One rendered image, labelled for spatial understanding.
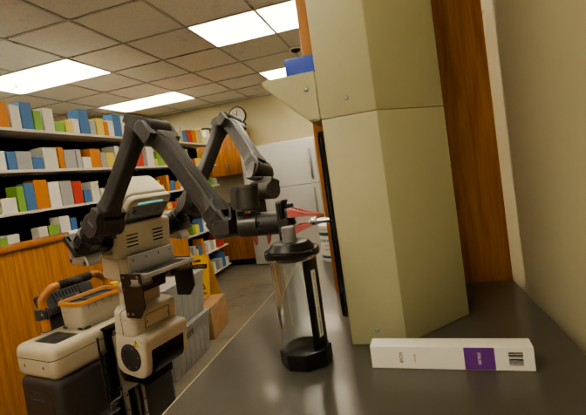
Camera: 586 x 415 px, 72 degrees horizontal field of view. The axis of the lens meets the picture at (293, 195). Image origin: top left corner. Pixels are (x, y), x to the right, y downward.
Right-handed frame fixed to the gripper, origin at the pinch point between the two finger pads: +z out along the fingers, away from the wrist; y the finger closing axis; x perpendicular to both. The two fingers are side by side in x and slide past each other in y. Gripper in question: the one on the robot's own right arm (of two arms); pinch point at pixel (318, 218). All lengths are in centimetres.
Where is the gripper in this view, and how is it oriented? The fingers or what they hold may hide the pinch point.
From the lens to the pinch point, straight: 94.4
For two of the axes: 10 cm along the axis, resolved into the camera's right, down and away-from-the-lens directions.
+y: -1.3, -9.9, -0.5
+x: 2.5, -0.8, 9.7
